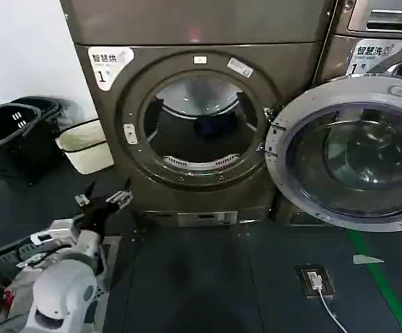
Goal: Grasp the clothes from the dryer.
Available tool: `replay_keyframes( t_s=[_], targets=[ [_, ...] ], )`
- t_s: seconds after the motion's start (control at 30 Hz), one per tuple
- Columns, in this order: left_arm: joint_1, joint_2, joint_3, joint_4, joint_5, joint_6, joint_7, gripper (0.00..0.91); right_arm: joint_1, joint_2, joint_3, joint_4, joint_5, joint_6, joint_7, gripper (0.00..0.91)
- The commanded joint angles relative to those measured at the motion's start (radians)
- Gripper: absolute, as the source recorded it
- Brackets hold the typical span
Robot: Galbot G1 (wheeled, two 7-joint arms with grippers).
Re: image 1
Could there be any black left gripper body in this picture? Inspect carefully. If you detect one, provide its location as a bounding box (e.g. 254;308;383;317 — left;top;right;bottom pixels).
77;198;119;234

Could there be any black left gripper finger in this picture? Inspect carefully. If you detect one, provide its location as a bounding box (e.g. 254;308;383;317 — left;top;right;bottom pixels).
105;178;134;211
74;180;96;209

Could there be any cream white plastic basket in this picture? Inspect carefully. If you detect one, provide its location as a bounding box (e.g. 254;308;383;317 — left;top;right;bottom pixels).
55;119;116;175

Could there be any large black plastic basket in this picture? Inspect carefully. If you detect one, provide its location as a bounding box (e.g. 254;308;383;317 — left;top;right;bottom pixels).
0;105;45;189

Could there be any black slatted plastic basket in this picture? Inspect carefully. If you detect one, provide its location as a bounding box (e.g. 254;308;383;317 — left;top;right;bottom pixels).
9;96;86;142

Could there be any pale grey cloth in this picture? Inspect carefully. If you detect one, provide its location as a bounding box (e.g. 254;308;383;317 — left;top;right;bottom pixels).
2;266;42;315

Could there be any dark blue garment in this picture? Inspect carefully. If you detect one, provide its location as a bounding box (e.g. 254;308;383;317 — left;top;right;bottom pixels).
193;112;239;140

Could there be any white dryer label sticker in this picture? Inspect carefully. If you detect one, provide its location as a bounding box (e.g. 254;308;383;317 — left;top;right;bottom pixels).
87;46;134;92

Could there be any grey-brown dryer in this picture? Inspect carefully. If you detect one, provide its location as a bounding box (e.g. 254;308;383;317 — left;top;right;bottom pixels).
59;0;339;228

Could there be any white plug adapter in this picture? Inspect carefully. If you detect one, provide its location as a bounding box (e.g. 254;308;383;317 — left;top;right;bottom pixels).
304;271;324;291

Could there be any floor socket box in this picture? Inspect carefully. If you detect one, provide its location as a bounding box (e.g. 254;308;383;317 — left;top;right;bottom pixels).
295;264;336;300

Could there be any round glass dryer door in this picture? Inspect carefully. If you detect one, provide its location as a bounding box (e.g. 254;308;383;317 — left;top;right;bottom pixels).
262;76;402;232

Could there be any grey floor tape piece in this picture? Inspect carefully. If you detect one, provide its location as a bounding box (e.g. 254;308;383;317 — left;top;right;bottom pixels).
352;253;385;266

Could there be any grey-brown washing machine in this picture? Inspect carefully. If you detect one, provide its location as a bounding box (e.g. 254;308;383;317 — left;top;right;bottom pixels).
311;0;402;228

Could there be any green floor tape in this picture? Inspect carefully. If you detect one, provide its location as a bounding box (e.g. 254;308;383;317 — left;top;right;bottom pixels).
345;229;402;333

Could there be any white washer label sticker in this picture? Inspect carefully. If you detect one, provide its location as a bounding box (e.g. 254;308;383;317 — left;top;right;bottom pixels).
349;38;402;76

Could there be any white power cable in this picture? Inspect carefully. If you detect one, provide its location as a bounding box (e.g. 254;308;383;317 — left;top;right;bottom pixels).
317;287;348;333

